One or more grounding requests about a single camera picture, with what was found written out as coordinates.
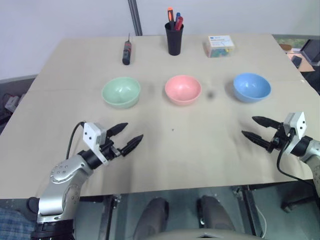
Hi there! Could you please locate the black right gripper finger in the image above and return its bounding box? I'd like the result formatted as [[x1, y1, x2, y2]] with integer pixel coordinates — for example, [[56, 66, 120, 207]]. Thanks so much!
[[251, 115, 284, 131], [241, 130, 274, 151]]

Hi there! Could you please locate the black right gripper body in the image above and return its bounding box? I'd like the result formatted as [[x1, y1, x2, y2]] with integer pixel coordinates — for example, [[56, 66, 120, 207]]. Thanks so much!
[[265, 127, 296, 154]]

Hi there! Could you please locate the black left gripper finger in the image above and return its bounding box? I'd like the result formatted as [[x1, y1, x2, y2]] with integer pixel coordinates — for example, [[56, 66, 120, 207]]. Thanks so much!
[[107, 122, 129, 138], [120, 134, 145, 158]]

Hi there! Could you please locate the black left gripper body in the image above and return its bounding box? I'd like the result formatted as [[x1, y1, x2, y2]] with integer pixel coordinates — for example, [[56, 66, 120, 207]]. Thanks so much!
[[99, 135, 125, 161]]

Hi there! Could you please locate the blue bowl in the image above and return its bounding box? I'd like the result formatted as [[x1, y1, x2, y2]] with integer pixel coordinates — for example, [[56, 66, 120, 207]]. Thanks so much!
[[233, 72, 272, 104]]

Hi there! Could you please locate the green bowl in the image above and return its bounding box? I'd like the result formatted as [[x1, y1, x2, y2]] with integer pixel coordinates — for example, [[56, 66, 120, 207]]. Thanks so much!
[[101, 76, 141, 110]]

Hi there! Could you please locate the wooden side desk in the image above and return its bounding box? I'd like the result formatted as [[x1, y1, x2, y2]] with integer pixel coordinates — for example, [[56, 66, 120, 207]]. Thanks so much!
[[279, 43, 316, 73]]

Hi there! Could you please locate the red bowl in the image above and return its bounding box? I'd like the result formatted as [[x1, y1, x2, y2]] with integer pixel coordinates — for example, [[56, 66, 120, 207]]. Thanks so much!
[[164, 74, 202, 107]]

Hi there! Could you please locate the dark rounded robot leg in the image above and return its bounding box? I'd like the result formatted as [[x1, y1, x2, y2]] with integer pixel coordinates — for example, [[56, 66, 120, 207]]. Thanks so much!
[[132, 196, 170, 240], [196, 194, 237, 230]]

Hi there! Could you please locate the black red screwdriver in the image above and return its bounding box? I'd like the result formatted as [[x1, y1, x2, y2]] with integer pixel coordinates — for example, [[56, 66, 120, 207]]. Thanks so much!
[[121, 32, 133, 66]]

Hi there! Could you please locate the dark laptop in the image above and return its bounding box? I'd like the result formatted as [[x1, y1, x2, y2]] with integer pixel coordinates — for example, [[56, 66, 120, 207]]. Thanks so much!
[[301, 38, 320, 66]]

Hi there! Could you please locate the clear box of clips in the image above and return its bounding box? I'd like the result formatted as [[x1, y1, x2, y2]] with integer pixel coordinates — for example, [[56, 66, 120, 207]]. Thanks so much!
[[202, 35, 237, 59]]

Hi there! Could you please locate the black pen cup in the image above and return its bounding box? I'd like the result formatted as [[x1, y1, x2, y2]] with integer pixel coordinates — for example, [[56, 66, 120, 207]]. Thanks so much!
[[164, 21, 185, 56]]

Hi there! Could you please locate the white power strip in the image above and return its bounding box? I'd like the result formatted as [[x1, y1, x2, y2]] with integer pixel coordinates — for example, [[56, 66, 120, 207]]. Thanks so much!
[[4, 95, 20, 111]]

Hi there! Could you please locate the blue denim cloth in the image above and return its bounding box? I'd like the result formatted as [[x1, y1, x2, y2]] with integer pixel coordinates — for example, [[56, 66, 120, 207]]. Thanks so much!
[[0, 206, 36, 240]]

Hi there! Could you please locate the red marker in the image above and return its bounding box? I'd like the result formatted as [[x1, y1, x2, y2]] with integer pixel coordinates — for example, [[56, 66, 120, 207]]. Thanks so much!
[[174, 16, 185, 31]]

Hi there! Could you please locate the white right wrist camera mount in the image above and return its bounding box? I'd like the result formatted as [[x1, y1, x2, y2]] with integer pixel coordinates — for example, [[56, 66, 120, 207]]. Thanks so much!
[[282, 111, 307, 155]]

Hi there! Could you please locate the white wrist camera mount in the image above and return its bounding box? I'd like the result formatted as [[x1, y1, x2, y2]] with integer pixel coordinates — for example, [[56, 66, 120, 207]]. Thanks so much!
[[82, 121, 109, 166], [282, 111, 307, 155]]

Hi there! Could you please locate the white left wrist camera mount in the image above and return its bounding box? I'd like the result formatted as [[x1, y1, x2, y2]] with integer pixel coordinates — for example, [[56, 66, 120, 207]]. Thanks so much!
[[82, 121, 109, 166]]

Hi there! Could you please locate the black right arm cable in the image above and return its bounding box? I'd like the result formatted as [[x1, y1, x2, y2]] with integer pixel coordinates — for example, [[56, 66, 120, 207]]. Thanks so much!
[[276, 132, 316, 186]]

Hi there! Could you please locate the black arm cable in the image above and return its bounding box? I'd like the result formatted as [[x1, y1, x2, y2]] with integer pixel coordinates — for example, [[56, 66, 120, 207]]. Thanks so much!
[[65, 121, 86, 160], [276, 132, 316, 186]]

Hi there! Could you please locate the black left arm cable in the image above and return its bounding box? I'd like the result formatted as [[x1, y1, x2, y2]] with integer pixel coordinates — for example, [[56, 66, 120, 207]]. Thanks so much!
[[65, 121, 86, 160]]

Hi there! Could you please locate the black table frame leg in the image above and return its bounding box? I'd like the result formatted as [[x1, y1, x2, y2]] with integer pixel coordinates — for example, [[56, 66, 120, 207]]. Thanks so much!
[[99, 194, 122, 240], [231, 184, 263, 237]]

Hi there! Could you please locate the white floor cable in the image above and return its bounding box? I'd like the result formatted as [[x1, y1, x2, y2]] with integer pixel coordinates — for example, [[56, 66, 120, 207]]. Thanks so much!
[[256, 207, 268, 238]]

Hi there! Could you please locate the grey metal post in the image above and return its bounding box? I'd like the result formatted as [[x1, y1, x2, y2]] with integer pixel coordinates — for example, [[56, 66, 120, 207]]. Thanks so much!
[[127, 0, 143, 36]]

